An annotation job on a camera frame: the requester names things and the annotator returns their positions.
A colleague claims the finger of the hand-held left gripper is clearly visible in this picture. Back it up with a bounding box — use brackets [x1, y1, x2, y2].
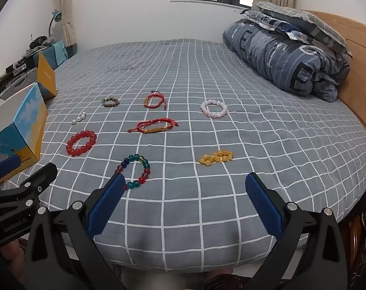
[0, 162, 58, 207]
[0, 155, 19, 189]

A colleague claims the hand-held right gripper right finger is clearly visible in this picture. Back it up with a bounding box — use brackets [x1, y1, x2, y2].
[245, 172, 348, 290]

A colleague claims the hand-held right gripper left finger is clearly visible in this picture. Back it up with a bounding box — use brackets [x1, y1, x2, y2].
[24, 173, 127, 290]

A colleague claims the blue sky print box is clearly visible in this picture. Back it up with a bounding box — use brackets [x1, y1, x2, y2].
[0, 82, 48, 185]

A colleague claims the red bead bracelet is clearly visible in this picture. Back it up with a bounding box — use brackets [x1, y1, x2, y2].
[66, 130, 98, 157]

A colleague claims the multicolour glass bead bracelet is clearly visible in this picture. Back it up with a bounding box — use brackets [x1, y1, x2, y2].
[115, 154, 151, 191]

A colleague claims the yellow amber bead bracelet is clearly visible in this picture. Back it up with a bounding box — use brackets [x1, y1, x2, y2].
[199, 149, 234, 167]

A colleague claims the red cord wooden charm bracelet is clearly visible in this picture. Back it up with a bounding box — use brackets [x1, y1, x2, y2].
[143, 90, 168, 110]
[127, 118, 179, 134]

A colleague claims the brown green bead bracelet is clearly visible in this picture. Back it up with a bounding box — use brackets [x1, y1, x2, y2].
[101, 96, 120, 108]

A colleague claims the pale pink bead bracelet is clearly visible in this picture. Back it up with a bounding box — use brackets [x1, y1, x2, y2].
[200, 99, 229, 119]

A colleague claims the person's left hand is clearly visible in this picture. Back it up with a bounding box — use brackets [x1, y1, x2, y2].
[0, 242, 27, 267]

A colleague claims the silver radio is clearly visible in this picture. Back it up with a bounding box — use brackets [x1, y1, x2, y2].
[0, 66, 40, 100]

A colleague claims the yellow cardboard box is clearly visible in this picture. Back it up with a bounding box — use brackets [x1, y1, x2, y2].
[37, 52, 58, 100]

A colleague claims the teal ribbed case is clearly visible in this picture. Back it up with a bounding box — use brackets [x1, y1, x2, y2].
[32, 41, 69, 70]

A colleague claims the folded blue printed quilt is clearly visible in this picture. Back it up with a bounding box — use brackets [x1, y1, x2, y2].
[222, 16, 351, 102]

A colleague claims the grey checked bed sheet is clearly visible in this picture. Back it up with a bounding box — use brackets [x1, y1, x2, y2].
[0, 38, 366, 274]

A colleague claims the blue desk lamp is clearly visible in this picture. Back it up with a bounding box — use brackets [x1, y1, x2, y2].
[48, 9, 63, 37]

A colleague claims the wooden headboard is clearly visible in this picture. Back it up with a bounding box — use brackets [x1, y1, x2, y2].
[301, 10, 366, 142]

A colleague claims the grey checked pillow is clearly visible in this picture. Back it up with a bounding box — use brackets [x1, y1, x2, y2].
[251, 1, 353, 58]

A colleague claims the white pearl string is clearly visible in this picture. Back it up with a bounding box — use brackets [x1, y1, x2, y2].
[71, 112, 87, 126]

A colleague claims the black camera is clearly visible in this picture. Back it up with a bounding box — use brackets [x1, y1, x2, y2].
[29, 35, 50, 50]

